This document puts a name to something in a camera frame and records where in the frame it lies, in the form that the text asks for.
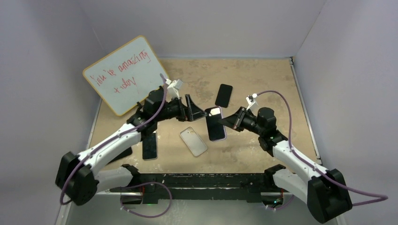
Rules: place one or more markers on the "silver-edged phone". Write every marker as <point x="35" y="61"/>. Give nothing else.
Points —
<point x="149" y="147"/>

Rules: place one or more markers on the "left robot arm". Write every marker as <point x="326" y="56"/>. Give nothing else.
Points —
<point x="76" y="173"/>

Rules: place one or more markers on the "yellow-framed whiteboard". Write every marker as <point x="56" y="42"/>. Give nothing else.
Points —
<point x="126" y="75"/>

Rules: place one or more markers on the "purple-edged phone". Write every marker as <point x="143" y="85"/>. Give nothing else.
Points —
<point x="216" y="131"/>

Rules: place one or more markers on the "black phone case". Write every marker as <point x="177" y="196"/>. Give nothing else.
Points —
<point x="124" y="154"/>

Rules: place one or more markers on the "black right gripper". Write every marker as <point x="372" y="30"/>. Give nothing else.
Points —
<point x="235" y="121"/>

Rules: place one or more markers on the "black phone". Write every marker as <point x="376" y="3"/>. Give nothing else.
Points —
<point x="223" y="95"/>

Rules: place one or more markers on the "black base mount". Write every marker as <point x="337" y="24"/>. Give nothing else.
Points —
<point x="247" y="187"/>

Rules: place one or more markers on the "beige phone case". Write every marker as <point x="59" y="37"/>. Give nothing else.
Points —
<point x="193" y="141"/>

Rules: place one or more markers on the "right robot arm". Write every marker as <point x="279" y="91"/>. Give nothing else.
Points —
<point x="312" y="183"/>

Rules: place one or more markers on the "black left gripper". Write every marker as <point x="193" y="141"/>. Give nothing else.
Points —
<point x="193" y="113"/>

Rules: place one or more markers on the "aluminium rail frame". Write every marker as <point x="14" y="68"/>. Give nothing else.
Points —
<point x="188" y="207"/>

